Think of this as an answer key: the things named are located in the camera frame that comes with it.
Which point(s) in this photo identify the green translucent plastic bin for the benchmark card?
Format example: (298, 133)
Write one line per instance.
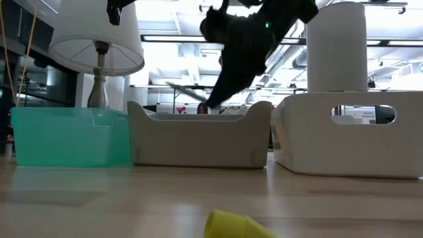
(66, 139)

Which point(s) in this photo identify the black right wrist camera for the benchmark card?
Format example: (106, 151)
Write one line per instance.
(213, 26)

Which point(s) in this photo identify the grey plastic bin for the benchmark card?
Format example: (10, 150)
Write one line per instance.
(198, 142)

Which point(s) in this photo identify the black folding table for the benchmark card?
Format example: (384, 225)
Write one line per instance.
(158, 87)

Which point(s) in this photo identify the white-shade lamp, silver base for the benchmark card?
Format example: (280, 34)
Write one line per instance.
(76, 33)

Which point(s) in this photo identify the red object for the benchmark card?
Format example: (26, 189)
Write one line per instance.
(181, 109)

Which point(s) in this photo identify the black ceiling track light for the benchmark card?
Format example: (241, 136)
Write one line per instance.
(402, 10)

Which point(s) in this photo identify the white plastic bin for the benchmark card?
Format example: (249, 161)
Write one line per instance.
(314, 142)

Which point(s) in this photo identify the yellow crayon piece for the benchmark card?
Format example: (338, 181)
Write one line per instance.
(231, 226)

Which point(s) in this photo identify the black linear ceiling light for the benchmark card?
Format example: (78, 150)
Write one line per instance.
(172, 38)

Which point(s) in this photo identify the white paper towel roll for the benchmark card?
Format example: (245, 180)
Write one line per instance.
(337, 49)

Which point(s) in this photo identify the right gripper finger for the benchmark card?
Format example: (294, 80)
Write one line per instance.
(228, 92)

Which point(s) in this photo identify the person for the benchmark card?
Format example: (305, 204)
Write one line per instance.
(202, 109)

